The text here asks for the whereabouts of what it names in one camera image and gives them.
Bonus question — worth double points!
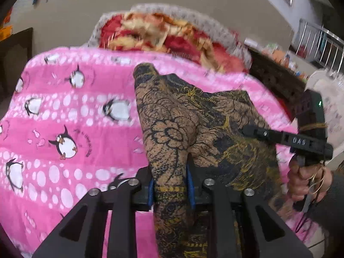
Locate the white plastic chair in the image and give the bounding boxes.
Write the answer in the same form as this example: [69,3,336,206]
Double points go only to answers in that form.
[306,69,343,170]

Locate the brown gold batik cloth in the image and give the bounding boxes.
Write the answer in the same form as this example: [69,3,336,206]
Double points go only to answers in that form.
[134,63,290,257]

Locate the orange basket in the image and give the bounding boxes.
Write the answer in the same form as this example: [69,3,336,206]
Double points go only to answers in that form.
[0,26,13,41]

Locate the right hand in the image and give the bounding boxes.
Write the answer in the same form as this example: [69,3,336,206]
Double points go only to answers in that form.
[287,156,333,202]

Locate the dark sleeve forearm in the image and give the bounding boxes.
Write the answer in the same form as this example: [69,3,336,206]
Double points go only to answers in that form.
[310,171,343,242]

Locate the metal railing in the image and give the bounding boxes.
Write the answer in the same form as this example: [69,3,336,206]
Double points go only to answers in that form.
[293,19,344,73]

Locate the red gold floral blanket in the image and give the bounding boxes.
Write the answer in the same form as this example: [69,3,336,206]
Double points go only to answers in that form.
[98,12,251,73]

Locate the pink penguin blanket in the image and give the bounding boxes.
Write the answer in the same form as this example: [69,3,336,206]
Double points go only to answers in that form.
[1,48,296,257]

